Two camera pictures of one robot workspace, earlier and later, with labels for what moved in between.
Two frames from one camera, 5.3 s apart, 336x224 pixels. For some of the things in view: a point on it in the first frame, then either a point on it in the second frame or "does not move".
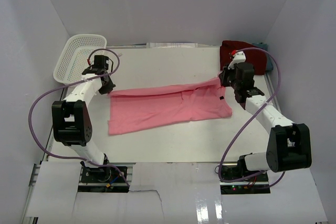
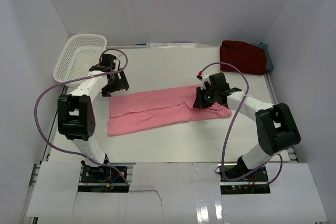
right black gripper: [227, 71] → [199, 103]
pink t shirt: [130, 111] does not move
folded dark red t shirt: [254, 55] does not move
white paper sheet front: [173, 193] does not move
